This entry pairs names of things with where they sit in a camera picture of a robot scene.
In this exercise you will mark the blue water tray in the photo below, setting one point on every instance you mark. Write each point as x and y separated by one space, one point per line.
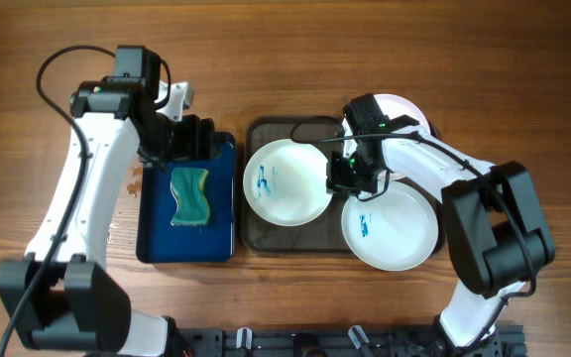
158 241

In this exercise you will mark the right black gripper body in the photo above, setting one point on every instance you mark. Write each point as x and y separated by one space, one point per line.
340 178

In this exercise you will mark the dark brown serving tray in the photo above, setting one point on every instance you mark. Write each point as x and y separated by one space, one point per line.
323 235

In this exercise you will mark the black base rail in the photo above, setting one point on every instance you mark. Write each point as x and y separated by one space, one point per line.
409 341

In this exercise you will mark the green yellow sponge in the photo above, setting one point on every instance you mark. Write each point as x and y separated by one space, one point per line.
187 189

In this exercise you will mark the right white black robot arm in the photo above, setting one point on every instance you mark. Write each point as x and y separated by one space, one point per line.
498 237

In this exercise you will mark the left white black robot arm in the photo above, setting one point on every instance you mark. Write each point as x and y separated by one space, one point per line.
59 295

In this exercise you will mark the white plate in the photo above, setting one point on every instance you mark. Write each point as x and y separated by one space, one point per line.
396 231
393 106
285 183

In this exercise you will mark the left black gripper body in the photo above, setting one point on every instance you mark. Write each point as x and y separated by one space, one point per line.
169 142

